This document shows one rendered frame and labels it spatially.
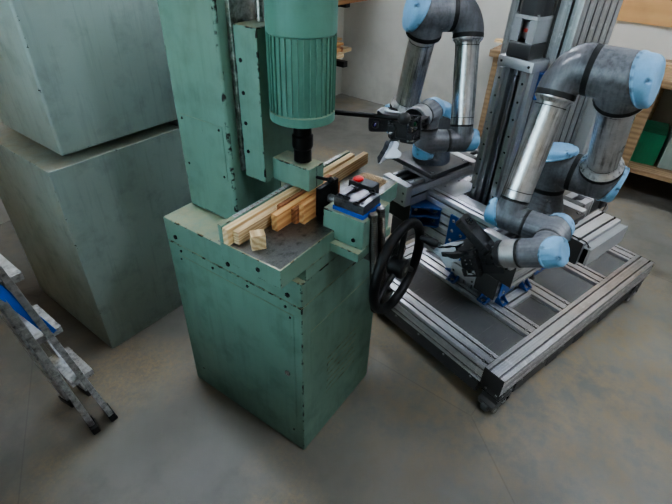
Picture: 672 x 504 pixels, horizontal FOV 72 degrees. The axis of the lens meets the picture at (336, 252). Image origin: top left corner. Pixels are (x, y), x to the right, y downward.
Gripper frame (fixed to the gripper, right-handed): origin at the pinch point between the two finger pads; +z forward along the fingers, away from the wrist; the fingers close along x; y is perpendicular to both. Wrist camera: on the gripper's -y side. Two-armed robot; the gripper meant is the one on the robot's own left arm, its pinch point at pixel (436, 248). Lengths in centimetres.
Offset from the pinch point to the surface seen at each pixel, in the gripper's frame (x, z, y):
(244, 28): -19, 19, -73
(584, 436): 35, -11, 103
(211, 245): -37, 51, -23
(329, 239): -21.6, 17.0, -15.4
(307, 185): -16.2, 23.2, -30.2
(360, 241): -18.8, 8.6, -12.8
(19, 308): -84, 84, -29
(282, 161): -16, 29, -39
